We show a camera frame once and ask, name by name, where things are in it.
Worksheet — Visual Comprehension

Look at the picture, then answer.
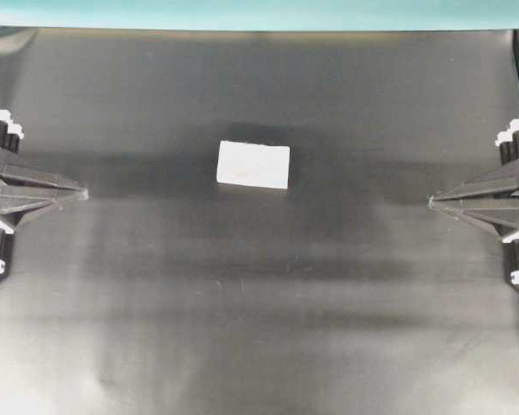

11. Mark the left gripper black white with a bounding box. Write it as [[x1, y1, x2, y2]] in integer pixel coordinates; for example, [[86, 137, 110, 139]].
[[0, 110, 88, 282]]

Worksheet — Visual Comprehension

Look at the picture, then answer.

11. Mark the white rectangular sponge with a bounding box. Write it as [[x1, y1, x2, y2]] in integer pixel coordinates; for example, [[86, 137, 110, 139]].
[[216, 140, 291, 189]]

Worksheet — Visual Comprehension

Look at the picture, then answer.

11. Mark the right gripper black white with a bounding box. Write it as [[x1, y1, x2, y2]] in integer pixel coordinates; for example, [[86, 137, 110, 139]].
[[428, 119, 519, 293]]

